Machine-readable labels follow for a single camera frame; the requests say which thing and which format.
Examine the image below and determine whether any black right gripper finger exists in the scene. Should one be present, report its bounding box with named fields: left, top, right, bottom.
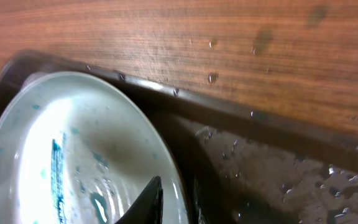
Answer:
left=116, top=176, right=163, bottom=224

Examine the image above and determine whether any white plate long blue streak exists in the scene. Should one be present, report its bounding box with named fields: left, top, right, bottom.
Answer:
left=0, top=72, right=190, bottom=223

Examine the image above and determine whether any dark brown serving tray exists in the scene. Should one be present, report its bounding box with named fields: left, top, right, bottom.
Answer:
left=0, top=51, right=358, bottom=223

